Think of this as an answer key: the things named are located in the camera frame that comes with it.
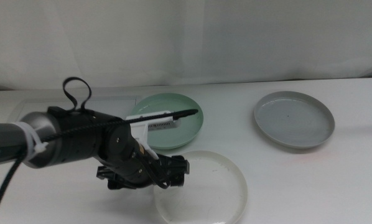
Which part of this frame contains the pale green shallow bowl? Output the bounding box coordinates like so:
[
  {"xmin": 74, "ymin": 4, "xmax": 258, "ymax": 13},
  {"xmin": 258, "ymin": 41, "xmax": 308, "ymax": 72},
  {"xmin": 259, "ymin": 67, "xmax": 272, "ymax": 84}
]
[{"xmin": 130, "ymin": 92, "xmax": 205, "ymax": 151}]

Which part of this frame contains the white shallow bowl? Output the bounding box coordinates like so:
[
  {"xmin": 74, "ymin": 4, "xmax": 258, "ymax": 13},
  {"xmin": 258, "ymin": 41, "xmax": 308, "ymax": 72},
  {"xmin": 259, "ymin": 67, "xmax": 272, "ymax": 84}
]
[{"xmin": 153, "ymin": 150, "xmax": 249, "ymax": 224}]

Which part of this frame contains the white zip tie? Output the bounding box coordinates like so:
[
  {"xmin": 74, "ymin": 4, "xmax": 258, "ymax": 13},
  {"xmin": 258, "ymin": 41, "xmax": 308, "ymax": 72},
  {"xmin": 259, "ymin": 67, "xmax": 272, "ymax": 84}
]
[{"xmin": 12, "ymin": 121, "xmax": 49, "ymax": 157}]

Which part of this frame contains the grey shallow bowl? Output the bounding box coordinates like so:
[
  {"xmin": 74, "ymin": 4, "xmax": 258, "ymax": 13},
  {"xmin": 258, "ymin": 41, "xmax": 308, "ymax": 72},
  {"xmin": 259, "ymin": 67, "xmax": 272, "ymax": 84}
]
[{"xmin": 253, "ymin": 90, "xmax": 336, "ymax": 149}]

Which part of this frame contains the white backdrop curtain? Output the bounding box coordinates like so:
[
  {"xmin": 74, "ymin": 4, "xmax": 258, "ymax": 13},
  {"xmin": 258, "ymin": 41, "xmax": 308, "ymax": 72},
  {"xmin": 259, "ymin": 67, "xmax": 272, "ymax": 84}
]
[{"xmin": 0, "ymin": 0, "xmax": 372, "ymax": 92}]

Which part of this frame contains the black braided cable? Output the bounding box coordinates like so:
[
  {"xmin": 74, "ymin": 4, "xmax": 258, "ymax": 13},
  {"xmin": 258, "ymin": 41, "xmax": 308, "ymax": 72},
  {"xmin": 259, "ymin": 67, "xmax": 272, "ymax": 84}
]
[{"xmin": 0, "ymin": 108, "xmax": 200, "ymax": 224}]

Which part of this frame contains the white table cable hatch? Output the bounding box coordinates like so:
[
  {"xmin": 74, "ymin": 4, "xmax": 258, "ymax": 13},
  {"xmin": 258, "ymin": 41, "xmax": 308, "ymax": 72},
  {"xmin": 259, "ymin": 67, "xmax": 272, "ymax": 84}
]
[{"xmin": 7, "ymin": 95, "xmax": 142, "ymax": 124}]

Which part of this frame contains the black strap loop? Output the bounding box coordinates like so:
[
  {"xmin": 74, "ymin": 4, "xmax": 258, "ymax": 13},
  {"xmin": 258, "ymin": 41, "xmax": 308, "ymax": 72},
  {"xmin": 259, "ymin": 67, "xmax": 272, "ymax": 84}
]
[{"xmin": 62, "ymin": 77, "xmax": 93, "ymax": 113}]

